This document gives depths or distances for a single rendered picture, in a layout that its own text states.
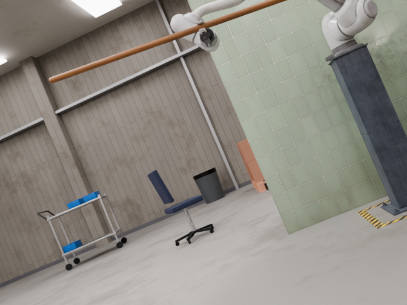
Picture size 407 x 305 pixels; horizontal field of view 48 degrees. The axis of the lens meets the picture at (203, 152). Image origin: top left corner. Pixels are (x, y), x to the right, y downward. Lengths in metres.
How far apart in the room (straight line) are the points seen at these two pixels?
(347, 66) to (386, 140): 0.50
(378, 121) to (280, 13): 1.13
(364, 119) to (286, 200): 0.90
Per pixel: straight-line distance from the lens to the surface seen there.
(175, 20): 2.56
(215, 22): 2.22
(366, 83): 2.94
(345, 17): 2.83
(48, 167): 10.86
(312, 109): 3.42
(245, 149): 7.09
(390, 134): 2.95
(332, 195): 3.45
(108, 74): 10.38
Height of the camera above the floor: 0.70
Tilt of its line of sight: 2 degrees up
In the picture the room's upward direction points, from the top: 23 degrees counter-clockwise
